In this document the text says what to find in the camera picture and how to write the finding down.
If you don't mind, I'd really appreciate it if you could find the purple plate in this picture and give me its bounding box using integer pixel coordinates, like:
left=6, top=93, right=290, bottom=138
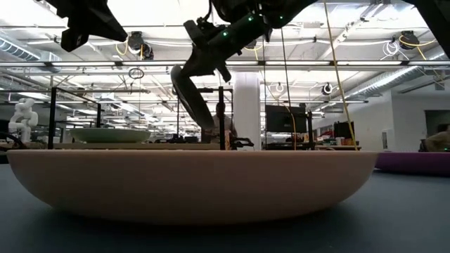
left=374, top=150, right=450, bottom=177

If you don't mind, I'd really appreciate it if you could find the person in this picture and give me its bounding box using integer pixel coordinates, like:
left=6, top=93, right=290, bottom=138
left=423, top=122, right=450, bottom=153
left=205, top=101, right=237, bottom=143

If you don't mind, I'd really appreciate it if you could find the white robot figure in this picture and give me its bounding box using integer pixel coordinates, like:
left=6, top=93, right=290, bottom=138
left=7, top=98, right=39, bottom=143

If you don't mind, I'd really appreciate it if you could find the white pillar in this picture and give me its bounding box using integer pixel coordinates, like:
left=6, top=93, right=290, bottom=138
left=233, top=72, right=262, bottom=151

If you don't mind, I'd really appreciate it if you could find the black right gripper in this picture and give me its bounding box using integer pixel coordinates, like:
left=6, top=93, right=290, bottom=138
left=179, top=19, right=233, bottom=84

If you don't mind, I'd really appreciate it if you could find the green plate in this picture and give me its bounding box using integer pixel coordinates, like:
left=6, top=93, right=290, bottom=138
left=68, top=127, right=152, bottom=144

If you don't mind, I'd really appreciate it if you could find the black desk device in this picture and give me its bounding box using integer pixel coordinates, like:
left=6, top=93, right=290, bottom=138
left=230, top=136, right=255, bottom=150

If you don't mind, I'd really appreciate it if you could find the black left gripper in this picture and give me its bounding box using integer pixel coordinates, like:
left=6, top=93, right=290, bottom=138
left=45, top=0, right=129, bottom=53

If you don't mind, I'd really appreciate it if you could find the large black monitor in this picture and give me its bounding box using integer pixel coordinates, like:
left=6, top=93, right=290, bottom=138
left=265, top=104, right=307, bottom=134

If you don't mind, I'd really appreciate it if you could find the small black monitor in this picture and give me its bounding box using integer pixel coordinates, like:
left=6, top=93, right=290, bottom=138
left=333, top=121, right=355, bottom=140

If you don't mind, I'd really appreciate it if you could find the yellow hanging cable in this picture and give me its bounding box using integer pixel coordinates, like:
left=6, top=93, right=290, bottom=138
left=322, top=0, right=359, bottom=152

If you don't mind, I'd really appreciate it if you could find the black hanging cable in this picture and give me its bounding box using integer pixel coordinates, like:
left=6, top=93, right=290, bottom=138
left=279, top=27, right=297, bottom=151

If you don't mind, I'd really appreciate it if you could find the pink plate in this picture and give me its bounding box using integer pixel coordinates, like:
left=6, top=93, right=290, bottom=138
left=6, top=149, right=380, bottom=226

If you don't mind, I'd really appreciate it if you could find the ceiling light strip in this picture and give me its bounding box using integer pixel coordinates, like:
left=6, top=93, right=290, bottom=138
left=0, top=60, right=450, bottom=67

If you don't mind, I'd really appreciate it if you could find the silver ventilation duct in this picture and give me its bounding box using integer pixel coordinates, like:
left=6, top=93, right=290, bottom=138
left=0, top=34, right=63, bottom=73
left=346, top=52, right=450, bottom=101

